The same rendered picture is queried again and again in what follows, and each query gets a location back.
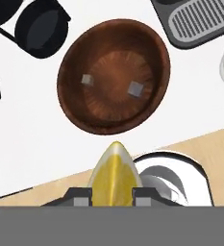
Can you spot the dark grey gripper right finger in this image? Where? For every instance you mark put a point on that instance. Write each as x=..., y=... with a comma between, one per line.
x=146, y=196

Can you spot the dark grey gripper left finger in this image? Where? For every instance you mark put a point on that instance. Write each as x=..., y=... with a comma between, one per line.
x=78, y=196

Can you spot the yellow lemon wedge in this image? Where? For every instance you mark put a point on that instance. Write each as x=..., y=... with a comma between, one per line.
x=114, y=179

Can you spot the large grey ice cube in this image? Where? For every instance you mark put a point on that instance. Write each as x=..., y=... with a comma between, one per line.
x=136, y=89

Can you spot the small grey ice cube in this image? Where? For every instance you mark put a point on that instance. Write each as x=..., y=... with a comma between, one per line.
x=87, y=80

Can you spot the brown wooden bowl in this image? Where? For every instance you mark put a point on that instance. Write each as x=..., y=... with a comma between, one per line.
x=113, y=41

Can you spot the white and black round thing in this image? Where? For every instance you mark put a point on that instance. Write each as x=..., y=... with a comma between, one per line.
x=180, y=166

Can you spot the black rounded appliance part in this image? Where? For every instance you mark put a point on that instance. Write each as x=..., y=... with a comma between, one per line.
x=1, y=9

